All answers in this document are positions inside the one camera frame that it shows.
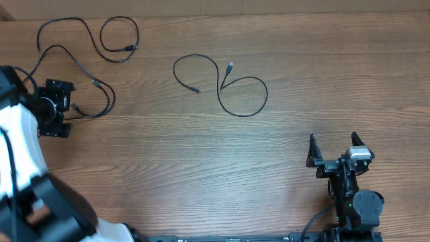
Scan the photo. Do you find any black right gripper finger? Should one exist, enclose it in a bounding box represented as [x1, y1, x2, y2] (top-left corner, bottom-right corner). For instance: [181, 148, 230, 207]
[351, 132, 365, 146]
[306, 133, 323, 168]

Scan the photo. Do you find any black USB cable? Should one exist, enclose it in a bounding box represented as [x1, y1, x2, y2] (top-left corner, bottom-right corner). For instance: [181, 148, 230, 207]
[173, 53, 269, 118]
[21, 44, 116, 121]

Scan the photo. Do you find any thin black cable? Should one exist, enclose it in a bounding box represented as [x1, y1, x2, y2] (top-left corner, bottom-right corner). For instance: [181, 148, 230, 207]
[36, 15, 140, 64]

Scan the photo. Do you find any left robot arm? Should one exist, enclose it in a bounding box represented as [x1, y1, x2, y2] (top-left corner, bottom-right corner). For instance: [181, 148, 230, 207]
[1, 66, 145, 242]

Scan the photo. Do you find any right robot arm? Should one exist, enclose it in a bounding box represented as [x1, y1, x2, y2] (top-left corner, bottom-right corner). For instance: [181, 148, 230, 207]
[300, 132, 384, 242]

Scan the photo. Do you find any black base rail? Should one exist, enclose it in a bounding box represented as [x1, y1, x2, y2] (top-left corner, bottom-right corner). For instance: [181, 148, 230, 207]
[144, 231, 384, 242]

